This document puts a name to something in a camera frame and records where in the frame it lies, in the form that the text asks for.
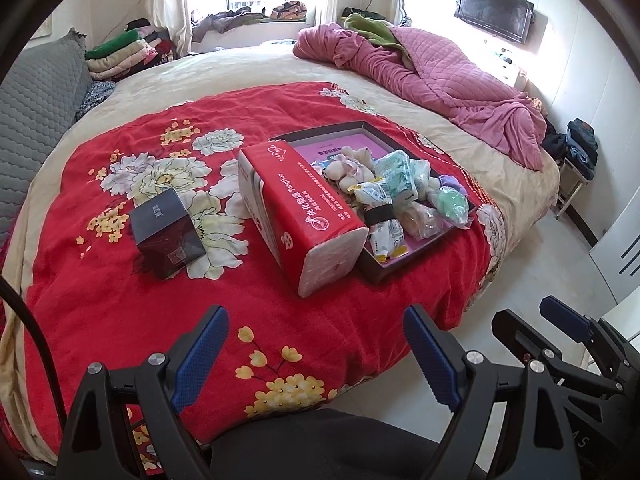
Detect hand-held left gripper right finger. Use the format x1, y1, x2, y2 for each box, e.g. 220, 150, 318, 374
404, 304, 583, 480

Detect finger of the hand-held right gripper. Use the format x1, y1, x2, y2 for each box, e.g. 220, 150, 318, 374
540, 296, 626, 356
491, 309, 621, 401

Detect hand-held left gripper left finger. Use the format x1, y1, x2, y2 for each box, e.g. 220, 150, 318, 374
57, 305, 231, 480

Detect dark shallow box tray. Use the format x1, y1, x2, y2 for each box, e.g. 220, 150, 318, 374
269, 120, 476, 286

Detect black box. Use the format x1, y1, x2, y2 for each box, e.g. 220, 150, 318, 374
130, 187, 206, 281

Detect snack packet with black band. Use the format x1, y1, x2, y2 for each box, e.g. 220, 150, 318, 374
350, 182, 408, 263

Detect clear plastic bag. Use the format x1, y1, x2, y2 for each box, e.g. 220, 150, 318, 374
400, 200, 441, 241

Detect green item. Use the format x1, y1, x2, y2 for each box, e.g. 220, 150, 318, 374
432, 185, 473, 228

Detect red tissue pack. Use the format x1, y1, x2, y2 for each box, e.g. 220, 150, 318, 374
236, 140, 370, 298

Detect teal tissue packet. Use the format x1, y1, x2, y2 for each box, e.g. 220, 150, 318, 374
374, 149, 416, 196

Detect white plush bear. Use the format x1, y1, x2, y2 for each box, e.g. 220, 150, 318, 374
350, 146, 376, 181
322, 152, 358, 193

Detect white cabinet door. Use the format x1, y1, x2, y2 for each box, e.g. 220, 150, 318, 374
587, 205, 640, 306

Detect red floral blanket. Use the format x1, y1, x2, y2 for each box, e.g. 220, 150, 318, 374
0, 82, 508, 476

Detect person's black trousers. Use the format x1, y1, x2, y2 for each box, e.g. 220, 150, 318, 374
207, 407, 488, 480

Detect metal stool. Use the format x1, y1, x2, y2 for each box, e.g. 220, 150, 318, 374
552, 157, 596, 221

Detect pile of dark clothes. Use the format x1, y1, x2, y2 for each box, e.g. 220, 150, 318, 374
542, 117, 599, 181

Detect pink quilted quilt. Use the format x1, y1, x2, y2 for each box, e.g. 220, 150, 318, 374
292, 22, 548, 171

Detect dark patterned cloth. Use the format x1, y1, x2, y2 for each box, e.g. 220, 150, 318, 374
75, 80, 118, 121

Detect beige bedspread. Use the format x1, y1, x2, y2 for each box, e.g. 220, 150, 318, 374
0, 42, 561, 466

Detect grey quilted headboard cover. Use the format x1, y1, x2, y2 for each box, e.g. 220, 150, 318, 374
0, 30, 93, 251

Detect stack of folded clothes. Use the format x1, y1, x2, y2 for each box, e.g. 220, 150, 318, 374
85, 19, 176, 81

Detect green blanket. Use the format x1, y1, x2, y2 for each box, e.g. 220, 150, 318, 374
342, 12, 416, 68

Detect clothes on window sill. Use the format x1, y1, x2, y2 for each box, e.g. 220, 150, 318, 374
192, 0, 308, 43

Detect black cable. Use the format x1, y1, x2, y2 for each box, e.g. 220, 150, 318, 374
0, 277, 68, 431

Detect wall television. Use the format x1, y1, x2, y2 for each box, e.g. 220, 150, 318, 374
454, 0, 535, 45

